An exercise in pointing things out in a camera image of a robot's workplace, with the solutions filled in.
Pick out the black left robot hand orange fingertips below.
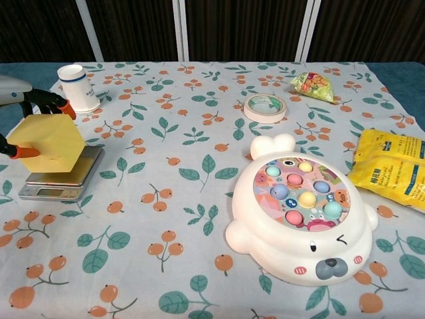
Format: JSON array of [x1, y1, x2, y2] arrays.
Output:
[[0, 74, 76, 160]]

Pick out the yellow foam cube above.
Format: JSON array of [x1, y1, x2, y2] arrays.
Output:
[[6, 112, 87, 174]]

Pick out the silver kitchen scale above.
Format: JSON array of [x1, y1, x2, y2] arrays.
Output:
[[18, 146, 106, 201]]

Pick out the white paper cup blue stripe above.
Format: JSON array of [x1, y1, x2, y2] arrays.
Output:
[[56, 64, 102, 115]]

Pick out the floral patterned tablecloth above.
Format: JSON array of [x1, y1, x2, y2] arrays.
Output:
[[0, 60, 425, 319]]

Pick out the roll of beige tape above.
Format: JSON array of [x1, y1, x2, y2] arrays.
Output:
[[244, 94, 288, 124]]

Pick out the green snack packet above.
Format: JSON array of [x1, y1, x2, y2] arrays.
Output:
[[290, 71, 336, 104]]

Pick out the white seal whack-a-mole toy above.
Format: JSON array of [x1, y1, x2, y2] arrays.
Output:
[[224, 133, 379, 287]]

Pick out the yellow snack bag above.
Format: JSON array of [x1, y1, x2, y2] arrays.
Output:
[[347, 128, 425, 213]]

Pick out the white vertical frame post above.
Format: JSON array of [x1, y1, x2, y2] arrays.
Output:
[[294, 0, 318, 62], [74, 0, 104, 62], [175, 0, 190, 62]]

